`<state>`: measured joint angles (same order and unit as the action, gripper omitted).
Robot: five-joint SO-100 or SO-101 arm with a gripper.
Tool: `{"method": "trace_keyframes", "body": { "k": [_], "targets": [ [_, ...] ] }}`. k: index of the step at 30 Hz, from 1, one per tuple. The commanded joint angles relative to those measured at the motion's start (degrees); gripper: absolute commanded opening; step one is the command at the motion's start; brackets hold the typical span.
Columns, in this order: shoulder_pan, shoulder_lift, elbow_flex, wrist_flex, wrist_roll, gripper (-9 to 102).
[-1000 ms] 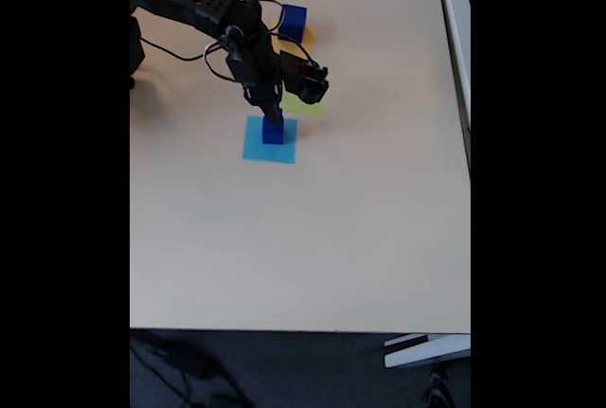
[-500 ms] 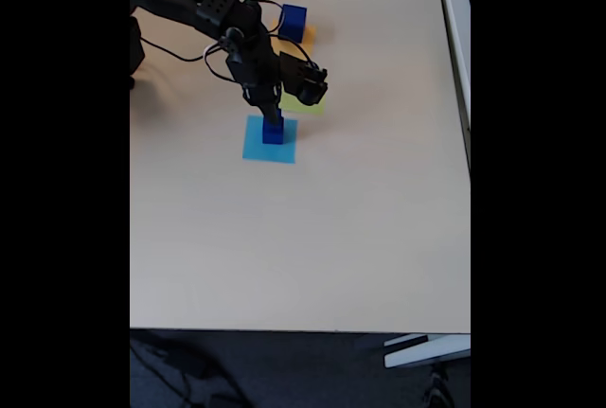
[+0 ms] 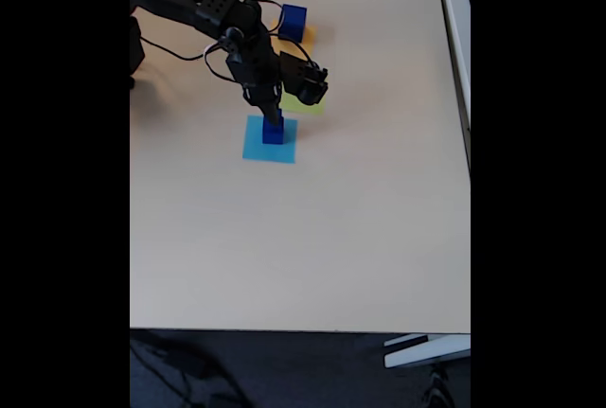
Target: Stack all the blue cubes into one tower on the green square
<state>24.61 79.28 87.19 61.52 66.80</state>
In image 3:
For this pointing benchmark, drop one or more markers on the light blue paper square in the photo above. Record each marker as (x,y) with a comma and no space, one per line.
(255,152)

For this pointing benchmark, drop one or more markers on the white neighbouring table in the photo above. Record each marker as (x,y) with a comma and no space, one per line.
(457,39)

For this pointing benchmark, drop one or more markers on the green paper square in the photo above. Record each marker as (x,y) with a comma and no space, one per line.
(293,105)

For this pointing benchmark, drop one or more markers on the orange paper square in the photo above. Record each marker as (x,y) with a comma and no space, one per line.
(308,36)

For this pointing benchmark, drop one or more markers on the white table leg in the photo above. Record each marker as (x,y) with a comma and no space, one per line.
(426,351)

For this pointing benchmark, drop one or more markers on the large blue cube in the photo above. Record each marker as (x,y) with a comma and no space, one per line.
(293,24)

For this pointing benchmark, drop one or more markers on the medium blue cube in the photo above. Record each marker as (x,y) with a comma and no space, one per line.
(273,134)

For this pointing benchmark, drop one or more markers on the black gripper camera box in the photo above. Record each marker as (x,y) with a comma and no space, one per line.
(305,79)

